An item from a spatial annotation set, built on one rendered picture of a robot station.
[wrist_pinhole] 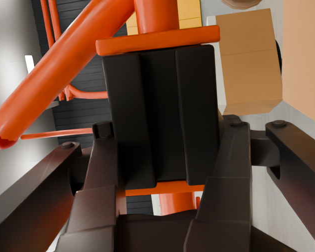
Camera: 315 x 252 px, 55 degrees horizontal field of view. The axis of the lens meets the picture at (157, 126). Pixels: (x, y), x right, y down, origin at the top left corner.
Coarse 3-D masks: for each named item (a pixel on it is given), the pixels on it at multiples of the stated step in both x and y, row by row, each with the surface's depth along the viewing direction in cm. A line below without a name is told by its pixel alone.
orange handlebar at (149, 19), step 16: (144, 0) 15; (160, 0) 14; (176, 0) 16; (144, 16) 15; (160, 16) 15; (176, 16) 15; (144, 32) 15; (192, 192) 18; (160, 208) 19; (176, 208) 18; (192, 208) 18
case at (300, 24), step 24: (288, 0) 32; (312, 0) 27; (288, 24) 33; (312, 24) 27; (288, 48) 34; (312, 48) 27; (288, 72) 34; (312, 72) 28; (288, 96) 35; (312, 96) 28
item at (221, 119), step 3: (219, 111) 17; (219, 114) 16; (219, 117) 15; (222, 117) 16; (219, 120) 15; (222, 120) 15; (219, 123) 15; (222, 123) 16; (219, 126) 15; (222, 126) 16; (219, 129) 16; (222, 129) 15; (219, 132) 16; (222, 132) 16; (219, 135) 16
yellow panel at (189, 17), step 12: (180, 0) 693; (192, 0) 690; (204, 0) 693; (216, 0) 691; (180, 12) 698; (192, 12) 696; (204, 12) 698; (216, 12) 696; (228, 12) 693; (132, 24) 713; (180, 24) 703; (192, 24) 701; (204, 24) 703
